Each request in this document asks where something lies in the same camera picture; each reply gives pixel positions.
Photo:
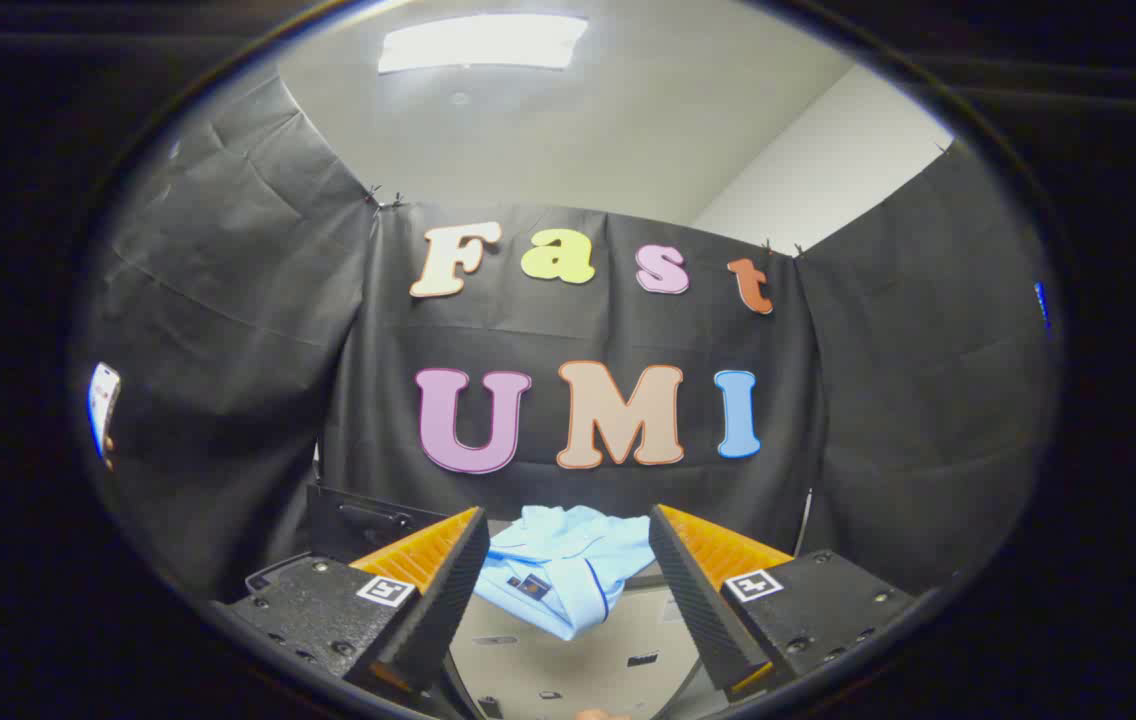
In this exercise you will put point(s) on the white and blue object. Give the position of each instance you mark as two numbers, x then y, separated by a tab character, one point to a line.
103	400

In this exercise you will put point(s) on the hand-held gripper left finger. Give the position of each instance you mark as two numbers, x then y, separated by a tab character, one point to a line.
448	600

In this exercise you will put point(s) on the white cabinet with grey top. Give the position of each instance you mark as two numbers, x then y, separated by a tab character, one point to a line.
578	670

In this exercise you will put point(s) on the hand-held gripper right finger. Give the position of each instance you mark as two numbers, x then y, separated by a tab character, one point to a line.
693	600

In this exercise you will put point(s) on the light blue shirt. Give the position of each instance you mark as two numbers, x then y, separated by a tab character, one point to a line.
558	560

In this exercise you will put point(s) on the black backdrop cloth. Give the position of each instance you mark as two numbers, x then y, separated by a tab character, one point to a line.
248	330

